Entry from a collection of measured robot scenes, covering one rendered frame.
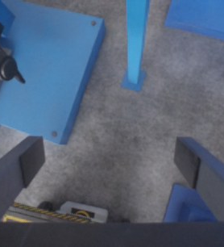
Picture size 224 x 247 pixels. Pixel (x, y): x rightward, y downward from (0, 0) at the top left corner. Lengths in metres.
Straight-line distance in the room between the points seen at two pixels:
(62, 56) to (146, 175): 0.90
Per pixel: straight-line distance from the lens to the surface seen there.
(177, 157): 0.17
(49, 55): 1.23
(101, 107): 1.14
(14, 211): 0.99
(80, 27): 1.26
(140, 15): 0.62
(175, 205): 1.18
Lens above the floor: 1.10
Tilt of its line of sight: 81 degrees down
